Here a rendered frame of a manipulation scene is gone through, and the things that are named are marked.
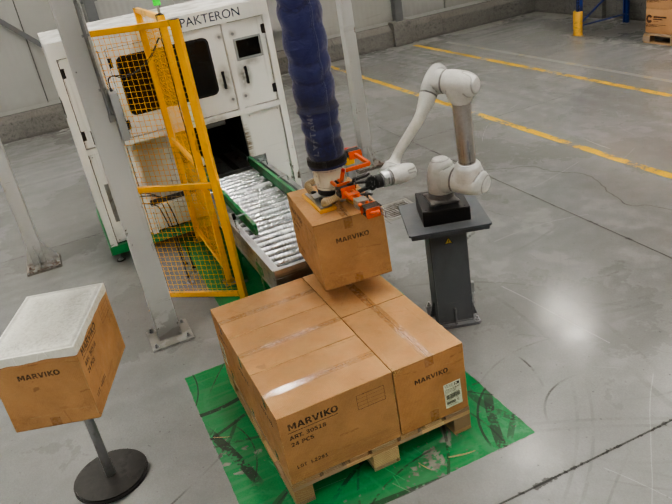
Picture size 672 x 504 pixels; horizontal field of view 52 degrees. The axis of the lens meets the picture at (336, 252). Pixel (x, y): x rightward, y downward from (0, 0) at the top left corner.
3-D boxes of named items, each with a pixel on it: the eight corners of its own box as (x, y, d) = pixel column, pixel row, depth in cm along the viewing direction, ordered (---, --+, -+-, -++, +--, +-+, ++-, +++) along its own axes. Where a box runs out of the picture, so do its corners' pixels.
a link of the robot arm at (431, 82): (414, 88, 381) (435, 90, 373) (425, 58, 382) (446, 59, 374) (424, 98, 391) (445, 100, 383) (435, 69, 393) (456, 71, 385)
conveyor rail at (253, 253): (195, 197, 636) (190, 177, 628) (200, 195, 638) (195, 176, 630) (278, 298, 441) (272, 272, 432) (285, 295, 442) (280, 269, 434)
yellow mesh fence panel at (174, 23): (148, 311, 539) (58, 36, 447) (154, 304, 548) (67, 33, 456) (251, 310, 515) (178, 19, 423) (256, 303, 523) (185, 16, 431)
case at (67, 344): (52, 359, 375) (26, 296, 358) (126, 346, 376) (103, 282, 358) (15, 433, 321) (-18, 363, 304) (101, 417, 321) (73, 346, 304)
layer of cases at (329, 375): (225, 363, 430) (209, 309, 413) (367, 310, 460) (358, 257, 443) (292, 485, 329) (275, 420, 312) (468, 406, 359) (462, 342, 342)
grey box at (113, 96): (119, 135, 447) (105, 89, 434) (127, 133, 448) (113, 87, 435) (123, 141, 430) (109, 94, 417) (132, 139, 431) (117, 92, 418)
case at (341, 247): (299, 251, 436) (286, 193, 419) (358, 234, 444) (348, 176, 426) (325, 291, 383) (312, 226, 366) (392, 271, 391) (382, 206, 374)
